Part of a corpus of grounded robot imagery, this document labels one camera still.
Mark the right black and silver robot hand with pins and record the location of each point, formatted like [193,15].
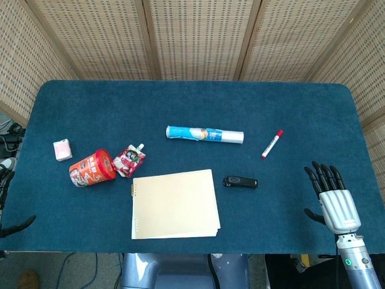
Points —
[340,207]

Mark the black stapler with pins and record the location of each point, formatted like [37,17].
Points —
[240,182]

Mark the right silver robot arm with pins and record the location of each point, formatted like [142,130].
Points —
[358,265]

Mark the beige paper folder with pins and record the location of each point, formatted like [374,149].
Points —
[174,204]

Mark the red and white marker pen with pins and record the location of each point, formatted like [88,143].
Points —
[272,144]

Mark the blue and white bag roll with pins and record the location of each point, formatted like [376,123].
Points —
[204,135]

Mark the blue-grey robot body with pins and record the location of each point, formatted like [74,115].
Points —
[180,271]

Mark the blue table cloth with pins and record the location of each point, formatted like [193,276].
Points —
[192,105]

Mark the red jelly drink pouch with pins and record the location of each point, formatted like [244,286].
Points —
[130,161]

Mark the woven bamboo folding screen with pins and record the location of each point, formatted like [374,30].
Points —
[198,36]

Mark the red instant noodle cup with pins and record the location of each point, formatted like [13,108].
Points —
[91,170]

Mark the pink tissue pack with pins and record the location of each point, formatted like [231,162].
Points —
[62,150]

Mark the brown shoe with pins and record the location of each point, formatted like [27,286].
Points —
[28,279]

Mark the grey and white shoe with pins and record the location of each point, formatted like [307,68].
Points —
[7,164]

